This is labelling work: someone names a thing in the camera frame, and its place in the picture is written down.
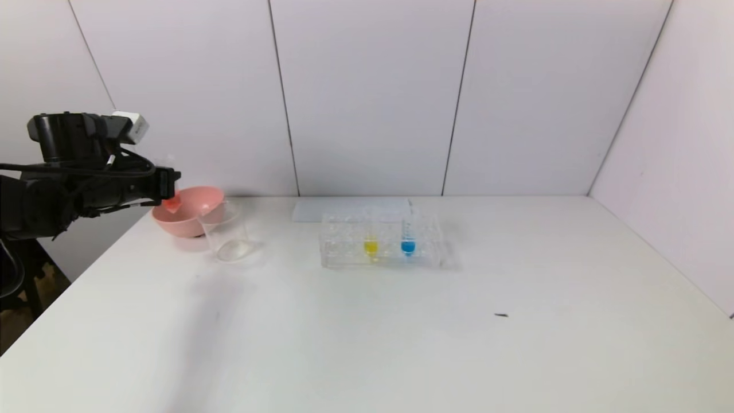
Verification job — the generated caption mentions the clear plastic beaker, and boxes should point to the clear plastic beaker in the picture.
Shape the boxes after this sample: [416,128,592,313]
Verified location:
[198,201,254,263]

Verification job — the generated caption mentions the test tube with red liquid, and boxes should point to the test tube with red liquid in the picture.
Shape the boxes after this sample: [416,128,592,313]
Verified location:
[162,154,185,215]

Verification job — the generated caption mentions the test tube with blue liquid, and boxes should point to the test tube with blue liquid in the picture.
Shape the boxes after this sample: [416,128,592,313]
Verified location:
[400,205,417,258]

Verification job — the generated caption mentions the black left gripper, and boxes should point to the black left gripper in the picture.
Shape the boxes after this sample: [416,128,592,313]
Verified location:
[119,166,182,207]

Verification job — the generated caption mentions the pink bowl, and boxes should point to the pink bowl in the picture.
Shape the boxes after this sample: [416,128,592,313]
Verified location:
[151,186,227,239]

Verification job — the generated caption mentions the clear plastic test tube rack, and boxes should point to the clear plastic test tube rack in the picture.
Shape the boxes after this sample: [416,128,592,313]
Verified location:
[319,212,444,270]

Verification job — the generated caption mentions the test tube with yellow liquid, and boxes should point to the test tube with yellow liquid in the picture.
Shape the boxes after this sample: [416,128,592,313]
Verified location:
[363,206,381,259]

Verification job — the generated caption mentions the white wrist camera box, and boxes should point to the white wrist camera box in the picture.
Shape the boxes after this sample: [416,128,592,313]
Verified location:
[111,111,150,145]

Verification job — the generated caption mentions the white paper sheet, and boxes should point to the white paper sheet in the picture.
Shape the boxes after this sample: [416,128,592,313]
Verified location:
[291,198,413,224]

